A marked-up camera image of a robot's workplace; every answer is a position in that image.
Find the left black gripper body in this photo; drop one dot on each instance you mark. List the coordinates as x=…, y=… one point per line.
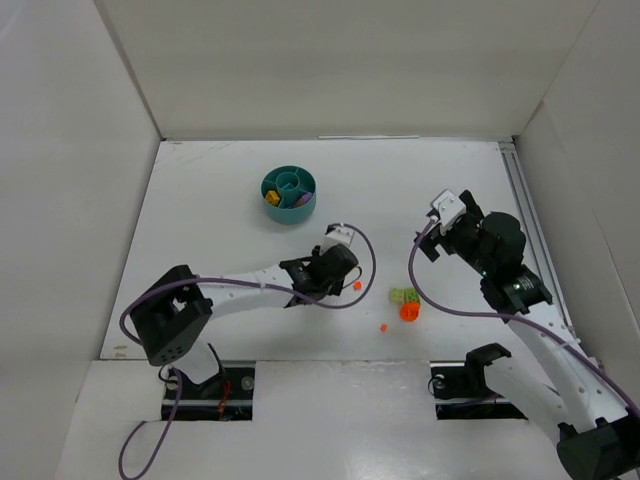
x=302, y=279

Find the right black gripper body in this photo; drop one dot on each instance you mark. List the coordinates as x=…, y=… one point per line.
x=442, y=235

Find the yellow lego brick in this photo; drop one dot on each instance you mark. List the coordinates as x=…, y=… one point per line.
x=272, y=198

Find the orange round lego piece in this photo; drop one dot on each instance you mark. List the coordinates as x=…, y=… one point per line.
x=410, y=311

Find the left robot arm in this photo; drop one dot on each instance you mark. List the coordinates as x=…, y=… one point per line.
x=171, y=315

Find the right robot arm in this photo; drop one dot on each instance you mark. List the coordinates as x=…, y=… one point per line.
x=592, y=422

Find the light green lego brick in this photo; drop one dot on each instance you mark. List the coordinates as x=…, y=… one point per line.
x=397, y=295

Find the green orange lego brick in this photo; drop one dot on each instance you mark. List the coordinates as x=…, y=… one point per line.
x=410, y=295

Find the teal round divided container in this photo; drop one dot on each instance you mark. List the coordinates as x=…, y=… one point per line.
x=303, y=180

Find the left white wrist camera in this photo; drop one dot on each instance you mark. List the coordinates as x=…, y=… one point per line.
x=337, y=234

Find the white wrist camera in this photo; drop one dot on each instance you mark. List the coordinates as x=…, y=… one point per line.
x=446, y=209
x=337, y=234

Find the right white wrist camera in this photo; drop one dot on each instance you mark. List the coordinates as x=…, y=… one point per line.
x=446, y=209

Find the aluminium rail right edge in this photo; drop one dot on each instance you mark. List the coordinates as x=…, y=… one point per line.
x=536, y=240

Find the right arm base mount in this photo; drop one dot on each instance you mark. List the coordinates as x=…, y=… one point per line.
x=460, y=391

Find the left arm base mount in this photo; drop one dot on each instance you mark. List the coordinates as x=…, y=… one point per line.
x=212, y=389

